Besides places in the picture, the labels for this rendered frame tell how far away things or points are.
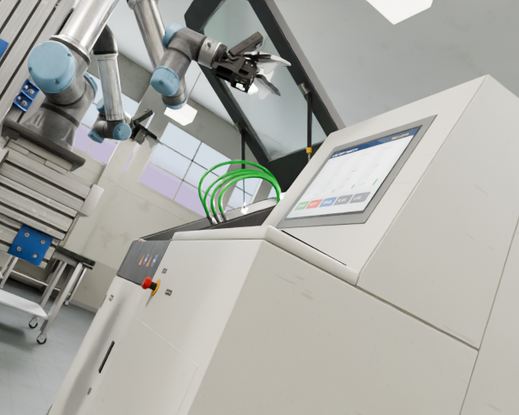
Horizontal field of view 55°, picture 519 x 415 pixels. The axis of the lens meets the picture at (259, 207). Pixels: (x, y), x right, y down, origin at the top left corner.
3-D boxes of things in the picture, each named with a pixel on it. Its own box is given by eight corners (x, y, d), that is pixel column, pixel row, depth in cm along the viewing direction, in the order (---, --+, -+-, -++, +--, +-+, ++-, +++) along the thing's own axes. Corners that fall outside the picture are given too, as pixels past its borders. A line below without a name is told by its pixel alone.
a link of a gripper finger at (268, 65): (284, 78, 130) (254, 79, 135) (292, 62, 132) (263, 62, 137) (279, 70, 128) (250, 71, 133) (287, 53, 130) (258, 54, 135)
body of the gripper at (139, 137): (133, 142, 241) (115, 129, 232) (142, 128, 243) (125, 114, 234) (142, 146, 236) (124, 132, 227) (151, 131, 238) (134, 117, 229)
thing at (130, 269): (117, 275, 212) (133, 240, 215) (126, 279, 213) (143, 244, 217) (145, 286, 155) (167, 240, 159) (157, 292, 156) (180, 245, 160)
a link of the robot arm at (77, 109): (85, 130, 150) (105, 93, 154) (72, 113, 137) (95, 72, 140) (48, 114, 150) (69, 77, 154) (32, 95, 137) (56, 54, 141)
